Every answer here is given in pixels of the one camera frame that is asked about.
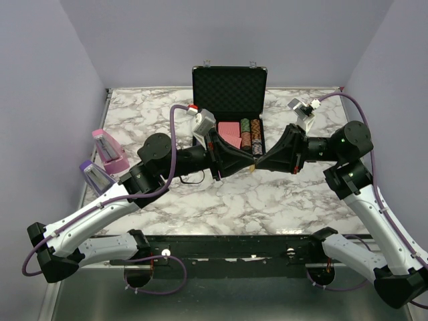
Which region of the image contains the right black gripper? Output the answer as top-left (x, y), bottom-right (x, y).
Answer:
top-left (255, 123), bottom-right (343, 174)

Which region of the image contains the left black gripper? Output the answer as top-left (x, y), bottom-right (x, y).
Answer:
top-left (160, 127), bottom-right (255, 181)

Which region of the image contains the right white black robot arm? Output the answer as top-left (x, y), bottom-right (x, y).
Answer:
top-left (255, 121), bottom-right (427, 309)

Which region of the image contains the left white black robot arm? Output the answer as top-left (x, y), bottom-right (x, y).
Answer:
top-left (27, 130), bottom-right (254, 283)

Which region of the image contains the pink playing card deck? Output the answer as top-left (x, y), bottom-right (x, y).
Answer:
top-left (217, 122), bottom-right (241, 149)

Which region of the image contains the orange poker chip stack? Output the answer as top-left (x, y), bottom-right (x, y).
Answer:
top-left (250, 119), bottom-right (261, 141)

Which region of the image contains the black poker chip case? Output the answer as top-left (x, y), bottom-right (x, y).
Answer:
top-left (192, 62), bottom-right (268, 158)

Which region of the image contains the pink metronome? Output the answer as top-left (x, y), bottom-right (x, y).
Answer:
top-left (92, 128), bottom-right (130, 175)

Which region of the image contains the purple metronome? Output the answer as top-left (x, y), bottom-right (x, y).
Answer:
top-left (79, 160), bottom-right (117, 196)

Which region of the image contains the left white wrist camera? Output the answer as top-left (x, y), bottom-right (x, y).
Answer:
top-left (191, 109), bottom-right (216, 149)

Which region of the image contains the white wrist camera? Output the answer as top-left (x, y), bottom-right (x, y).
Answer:
top-left (288, 98), bottom-right (320, 133)
top-left (191, 109), bottom-right (216, 149)

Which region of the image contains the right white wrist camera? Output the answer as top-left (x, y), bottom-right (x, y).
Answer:
top-left (288, 98), bottom-right (320, 133)

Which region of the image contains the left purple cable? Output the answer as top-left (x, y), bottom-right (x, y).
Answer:
top-left (21, 104), bottom-right (200, 296)

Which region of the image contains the purple cable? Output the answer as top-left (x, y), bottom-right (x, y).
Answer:
top-left (21, 104), bottom-right (200, 296)
top-left (306, 92), bottom-right (428, 310)

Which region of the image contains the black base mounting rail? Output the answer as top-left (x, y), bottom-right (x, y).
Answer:
top-left (110, 235), bottom-right (336, 286)

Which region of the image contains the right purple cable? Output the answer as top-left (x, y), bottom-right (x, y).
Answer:
top-left (306, 92), bottom-right (428, 310)

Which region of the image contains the aluminium extrusion frame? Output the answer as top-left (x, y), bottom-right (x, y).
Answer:
top-left (39, 260), bottom-right (116, 321)

